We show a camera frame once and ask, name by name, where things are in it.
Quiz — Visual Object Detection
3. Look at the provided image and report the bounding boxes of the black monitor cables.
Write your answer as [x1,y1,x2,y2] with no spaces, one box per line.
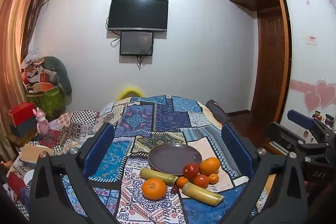
[136,55,147,69]

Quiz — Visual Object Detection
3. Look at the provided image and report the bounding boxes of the small black wall monitor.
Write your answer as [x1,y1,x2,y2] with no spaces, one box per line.
[119,31,154,56]

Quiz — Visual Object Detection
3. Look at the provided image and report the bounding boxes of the yellow sugarcane piece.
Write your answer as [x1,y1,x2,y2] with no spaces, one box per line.
[182,181,225,206]
[139,168,179,186]

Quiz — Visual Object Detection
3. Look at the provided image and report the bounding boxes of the white heart-print sliding door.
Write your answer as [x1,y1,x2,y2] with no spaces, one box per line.
[278,0,336,132]

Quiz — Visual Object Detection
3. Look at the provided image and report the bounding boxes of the purple plate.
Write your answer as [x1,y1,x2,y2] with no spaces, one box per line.
[148,143,202,177]

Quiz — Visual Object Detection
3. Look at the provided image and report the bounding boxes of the patchwork blanket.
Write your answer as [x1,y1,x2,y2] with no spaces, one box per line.
[8,94,268,224]

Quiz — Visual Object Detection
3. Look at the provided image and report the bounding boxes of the black wall television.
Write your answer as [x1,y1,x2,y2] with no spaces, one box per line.
[108,0,169,31]

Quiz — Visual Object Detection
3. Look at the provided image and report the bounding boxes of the green storage box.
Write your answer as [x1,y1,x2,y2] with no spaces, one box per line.
[26,85,66,117]

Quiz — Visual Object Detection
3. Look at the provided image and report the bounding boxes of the pink rabbit toy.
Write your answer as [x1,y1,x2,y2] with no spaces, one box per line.
[33,108,50,136]

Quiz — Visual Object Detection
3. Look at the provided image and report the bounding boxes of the pile of clutter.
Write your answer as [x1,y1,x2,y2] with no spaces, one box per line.
[21,49,57,90]

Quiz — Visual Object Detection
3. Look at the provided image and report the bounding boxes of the large orange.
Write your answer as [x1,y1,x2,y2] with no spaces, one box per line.
[142,178,167,200]
[199,157,220,176]

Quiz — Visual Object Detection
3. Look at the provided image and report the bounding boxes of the orange curtain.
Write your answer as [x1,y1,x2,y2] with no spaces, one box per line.
[0,0,46,161]

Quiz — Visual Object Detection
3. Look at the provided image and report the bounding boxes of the brown wooden door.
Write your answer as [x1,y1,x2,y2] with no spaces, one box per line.
[251,10,286,116]

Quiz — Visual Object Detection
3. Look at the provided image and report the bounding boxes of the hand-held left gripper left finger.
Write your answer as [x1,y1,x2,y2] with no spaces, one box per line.
[29,123,124,224]

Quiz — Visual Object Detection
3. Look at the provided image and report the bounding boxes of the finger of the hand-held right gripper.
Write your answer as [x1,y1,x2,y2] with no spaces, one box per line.
[287,109,328,136]
[265,122,330,159]

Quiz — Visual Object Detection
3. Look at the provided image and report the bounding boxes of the yellow hoop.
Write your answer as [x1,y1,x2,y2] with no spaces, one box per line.
[117,84,143,101]

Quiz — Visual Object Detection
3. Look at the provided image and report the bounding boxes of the brown patterned curtain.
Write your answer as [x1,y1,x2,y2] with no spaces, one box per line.
[22,0,56,56]

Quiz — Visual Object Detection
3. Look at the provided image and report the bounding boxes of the red tomato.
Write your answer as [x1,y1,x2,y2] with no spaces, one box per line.
[193,174,210,188]
[183,162,200,179]

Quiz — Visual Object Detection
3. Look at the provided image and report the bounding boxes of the red and white door sticker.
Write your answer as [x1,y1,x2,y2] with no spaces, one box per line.
[305,34,319,45]

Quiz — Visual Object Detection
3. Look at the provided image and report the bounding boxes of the jars on shelf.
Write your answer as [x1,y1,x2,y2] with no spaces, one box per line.
[311,110,336,132]

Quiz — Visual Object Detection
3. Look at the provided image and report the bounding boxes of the grey plush pillow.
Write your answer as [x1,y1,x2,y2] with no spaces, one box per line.
[43,56,72,96]

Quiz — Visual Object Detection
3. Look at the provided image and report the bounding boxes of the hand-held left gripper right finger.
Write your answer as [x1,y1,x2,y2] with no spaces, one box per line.
[218,123,309,224]

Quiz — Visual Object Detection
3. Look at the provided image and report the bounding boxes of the red box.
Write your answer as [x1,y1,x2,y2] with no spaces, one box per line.
[8,102,37,127]

